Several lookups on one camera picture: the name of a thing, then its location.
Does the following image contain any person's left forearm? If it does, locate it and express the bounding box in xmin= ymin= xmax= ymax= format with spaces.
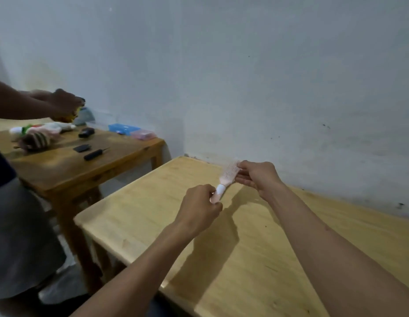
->
xmin=70 ymin=224 xmax=196 ymax=317

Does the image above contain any yellow object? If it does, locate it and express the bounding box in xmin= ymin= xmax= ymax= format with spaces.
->
xmin=61 ymin=106 xmax=83 ymax=123

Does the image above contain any white green red plush toy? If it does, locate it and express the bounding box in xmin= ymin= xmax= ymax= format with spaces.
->
xmin=9 ymin=122 xmax=77 ymax=136

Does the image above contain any person's right forearm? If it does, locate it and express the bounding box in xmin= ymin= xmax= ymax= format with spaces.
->
xmin=266 ymin=184 xmax=409 ymax=317

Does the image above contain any blue plastic box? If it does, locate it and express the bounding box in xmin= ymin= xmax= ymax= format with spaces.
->
xmin=108 ymin=123 xmax=141 ymax=135

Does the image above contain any person's right hand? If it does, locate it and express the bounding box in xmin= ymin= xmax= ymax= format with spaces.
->
xmin=235 ymin=160 xmax=287 ymax=203

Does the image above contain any pink plastic box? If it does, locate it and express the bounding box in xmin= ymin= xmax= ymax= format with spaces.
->
xmin=130 ymin=129 xmax=157 ymax=141

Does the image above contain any pink hairbrush with white band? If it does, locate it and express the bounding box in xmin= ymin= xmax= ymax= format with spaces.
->
xmin=209 ymin=160 xmax=241 ymax=204

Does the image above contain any person's left hand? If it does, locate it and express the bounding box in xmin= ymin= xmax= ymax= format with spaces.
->
xmin=174 ymin=184 xmax=223 ymax=240

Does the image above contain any striped brown plush toy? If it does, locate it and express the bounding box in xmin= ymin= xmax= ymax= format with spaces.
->
xmin=12 ymin=132 xmax=60 ymax=153

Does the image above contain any another person's forearm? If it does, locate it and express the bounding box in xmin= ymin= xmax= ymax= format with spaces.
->
xmin=0 ymin=79 xmax=59 ymax=121

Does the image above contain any brown wooden table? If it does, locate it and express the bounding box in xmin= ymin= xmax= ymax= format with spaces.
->
xmin=0 ymin=127 xmax=166 ymax=294

